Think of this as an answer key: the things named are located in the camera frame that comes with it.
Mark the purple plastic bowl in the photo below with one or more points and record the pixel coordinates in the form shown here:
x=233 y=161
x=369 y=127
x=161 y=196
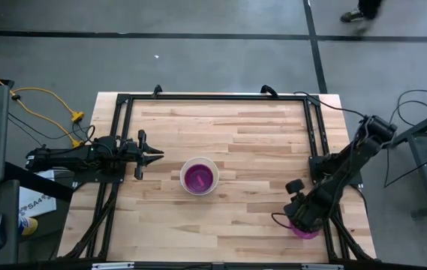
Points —
x=194 y=176

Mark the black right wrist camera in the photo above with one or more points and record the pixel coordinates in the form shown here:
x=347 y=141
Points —
x=295 y=186

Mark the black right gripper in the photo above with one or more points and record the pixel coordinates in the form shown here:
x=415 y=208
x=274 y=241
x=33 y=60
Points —
x=307 y=213

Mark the black metal table frame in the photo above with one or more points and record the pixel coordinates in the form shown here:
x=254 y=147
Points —
x=217 y=97

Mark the large white bowl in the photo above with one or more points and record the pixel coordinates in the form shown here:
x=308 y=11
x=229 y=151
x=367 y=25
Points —
x=199 y=160

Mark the black metal stand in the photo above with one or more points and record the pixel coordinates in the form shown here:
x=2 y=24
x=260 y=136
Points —
x=423 y=126

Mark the black diagonal bar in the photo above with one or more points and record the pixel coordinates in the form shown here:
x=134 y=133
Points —
x=36 y=182

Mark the silver metal bracket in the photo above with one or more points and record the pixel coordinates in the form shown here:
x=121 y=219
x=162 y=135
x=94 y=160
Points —
x=113 y=266
x=322 y=267

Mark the yellow white object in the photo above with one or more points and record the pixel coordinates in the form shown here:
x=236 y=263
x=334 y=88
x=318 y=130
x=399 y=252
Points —
x=29 y=226

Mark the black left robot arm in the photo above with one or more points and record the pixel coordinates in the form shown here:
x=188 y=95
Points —
x=63 y=157

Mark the pink translucent plastic bowl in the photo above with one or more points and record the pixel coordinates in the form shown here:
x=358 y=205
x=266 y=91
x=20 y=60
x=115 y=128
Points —
x=305 y=234

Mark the person's leg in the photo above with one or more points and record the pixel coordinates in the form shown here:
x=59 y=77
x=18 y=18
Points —
x=368 y=7

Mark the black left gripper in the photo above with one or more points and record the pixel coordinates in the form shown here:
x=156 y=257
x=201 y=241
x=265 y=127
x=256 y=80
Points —
x=140 y=153

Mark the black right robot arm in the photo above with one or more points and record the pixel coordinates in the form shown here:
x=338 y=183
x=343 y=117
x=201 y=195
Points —
x=348 y=165

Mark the person's shoe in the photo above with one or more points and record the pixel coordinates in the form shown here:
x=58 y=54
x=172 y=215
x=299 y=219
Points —
x=352 y=15

